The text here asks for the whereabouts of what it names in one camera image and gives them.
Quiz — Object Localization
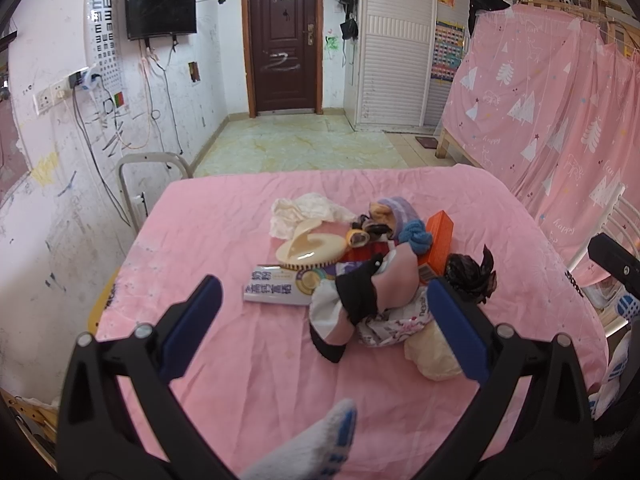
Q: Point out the black plastic bag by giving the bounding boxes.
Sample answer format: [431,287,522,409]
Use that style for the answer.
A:
[444,246,497,304]

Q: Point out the orange cardboard box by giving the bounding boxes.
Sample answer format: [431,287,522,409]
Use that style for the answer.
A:
[418,210,454,284]

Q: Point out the floral snack wrapper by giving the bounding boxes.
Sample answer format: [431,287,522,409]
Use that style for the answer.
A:
[356,286,433,348]

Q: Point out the blue knitted sock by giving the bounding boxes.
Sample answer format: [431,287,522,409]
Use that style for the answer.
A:
[397,220,433,256]

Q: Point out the purple knitted sock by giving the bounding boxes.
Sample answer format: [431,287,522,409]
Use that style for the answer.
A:
[369,196,419,240]

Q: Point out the red striped sock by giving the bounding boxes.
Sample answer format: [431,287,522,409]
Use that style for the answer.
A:
[340,240,396,263]

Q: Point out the cream round hair brush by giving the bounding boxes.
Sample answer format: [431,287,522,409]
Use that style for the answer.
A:
[276,219,347,270]

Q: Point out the milk powder packet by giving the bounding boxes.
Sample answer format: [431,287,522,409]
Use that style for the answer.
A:
[243,264,336,307]

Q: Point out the white tissue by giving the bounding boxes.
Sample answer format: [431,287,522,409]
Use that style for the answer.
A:
[269,193,357,240]

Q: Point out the orange thread spool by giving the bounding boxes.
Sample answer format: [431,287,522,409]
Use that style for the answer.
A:
[345,229,371,248]

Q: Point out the left white gloved hand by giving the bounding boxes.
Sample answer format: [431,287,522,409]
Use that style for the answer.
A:
[240,399,357,480]

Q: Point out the pink patterned hanging sheet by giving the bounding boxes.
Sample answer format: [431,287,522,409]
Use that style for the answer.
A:
[442,4,639,262]

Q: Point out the pink bed sheet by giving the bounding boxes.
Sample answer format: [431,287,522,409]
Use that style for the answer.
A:
[98,165,608,479]

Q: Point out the white louvered wardrobe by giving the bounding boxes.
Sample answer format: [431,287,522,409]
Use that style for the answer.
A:
[354,0,470,128]

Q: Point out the eye chart poster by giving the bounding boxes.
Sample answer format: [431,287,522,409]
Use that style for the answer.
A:
[84,0,125,110]

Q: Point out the dark brown door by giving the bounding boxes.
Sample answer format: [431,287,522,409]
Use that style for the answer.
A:
[241,0,323,117]

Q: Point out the colourful wall chart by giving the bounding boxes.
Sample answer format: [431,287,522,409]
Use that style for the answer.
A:
[431,21,465,82]

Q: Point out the grey metal chair frame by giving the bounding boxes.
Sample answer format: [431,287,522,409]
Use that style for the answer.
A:
[115,152,193,234]

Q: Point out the white wall power sockets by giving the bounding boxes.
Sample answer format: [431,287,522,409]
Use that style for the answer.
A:
[32,67,93,115]

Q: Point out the wall mounted black television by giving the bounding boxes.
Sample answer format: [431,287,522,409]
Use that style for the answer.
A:
[125,0,196,40]

